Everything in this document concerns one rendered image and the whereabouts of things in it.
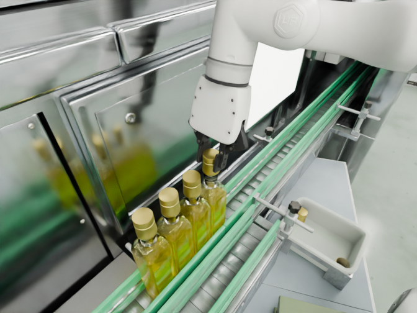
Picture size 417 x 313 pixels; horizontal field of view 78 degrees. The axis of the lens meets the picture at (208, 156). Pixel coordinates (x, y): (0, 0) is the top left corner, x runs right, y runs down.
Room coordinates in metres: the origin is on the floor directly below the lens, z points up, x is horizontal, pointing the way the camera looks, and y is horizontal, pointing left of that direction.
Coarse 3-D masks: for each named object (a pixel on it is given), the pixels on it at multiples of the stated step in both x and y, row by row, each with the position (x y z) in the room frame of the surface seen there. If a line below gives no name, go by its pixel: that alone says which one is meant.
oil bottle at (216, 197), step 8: (208, 192) 0.36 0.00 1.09; (216, 192) 0.36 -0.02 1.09; (224, 192) 0.37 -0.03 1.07; (208, 200) 0.35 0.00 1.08; (216, 200) 0.35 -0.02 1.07; (224, 200) 0.37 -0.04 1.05; (216, 208) 0.35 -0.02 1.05; (224, 208) 0.37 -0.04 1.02; (216, 216) 0.35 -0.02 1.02; (224, 216) 0.38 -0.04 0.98; (216, 224) 0.35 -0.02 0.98
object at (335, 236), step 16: (320, 208) 0.51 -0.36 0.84; (320, 224) 0.49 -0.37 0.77; (336, 224) 0.47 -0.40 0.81; (352, 224) 0.45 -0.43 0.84; (304, 240) 0.44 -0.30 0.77; (320, 240) 0.44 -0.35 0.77; (336, 240) 0.44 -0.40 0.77; (352, 240) 0.43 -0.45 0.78; (368, 240) 0.40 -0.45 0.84; (320, 256) 0.35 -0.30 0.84; (336, 256) 0.38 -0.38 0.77; (352, 256) 0.37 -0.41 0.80; (352, 272) 0.31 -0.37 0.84
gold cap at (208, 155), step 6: (210, 150) 0.39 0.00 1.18; (216, 150) 0.39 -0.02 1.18; (204, 156) 0.37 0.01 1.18; (210, 156) 0.37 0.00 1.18; (204, 162) 0.37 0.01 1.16; (210, 162) 0.36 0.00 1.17; (204, 168) 0.37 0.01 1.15; (210, 168) 0.36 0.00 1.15; (210, 174) 0.36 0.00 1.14; (216, 174) 0.37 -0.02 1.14
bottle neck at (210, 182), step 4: (204, 176) 0.37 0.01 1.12; (208, 176) 0.37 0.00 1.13; (212, 176) 0.37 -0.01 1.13; (216, 176) 0.37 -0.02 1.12; (204, 180) 0.37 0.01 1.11; (208, 180) 0.37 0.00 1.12; (212, 180) 0.37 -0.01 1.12; (216, 180) 0.37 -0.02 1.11; (204, 184) 0.37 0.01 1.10; (208, 184) 0.37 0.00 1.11; (212, 184) 0.37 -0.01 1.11; (216, 184) 0.37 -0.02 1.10; (208, 188) 0.37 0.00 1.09; (212, 188) 0.37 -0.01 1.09
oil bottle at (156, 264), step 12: (156, 240) 0.24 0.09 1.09; (132, 252) 0.24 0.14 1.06; (144, 252) 0.22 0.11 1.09; (156, 252) 0.23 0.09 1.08; (168, 252) 0.24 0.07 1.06; (144, 264) 0.22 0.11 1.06; (156, 264) 0.22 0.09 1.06; (168, 264) 0.24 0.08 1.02; (144, 276) 0.23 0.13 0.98; (156, 276) 0.21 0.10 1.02; (168, 276) 0.23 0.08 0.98; (156, 288) 0.21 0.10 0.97
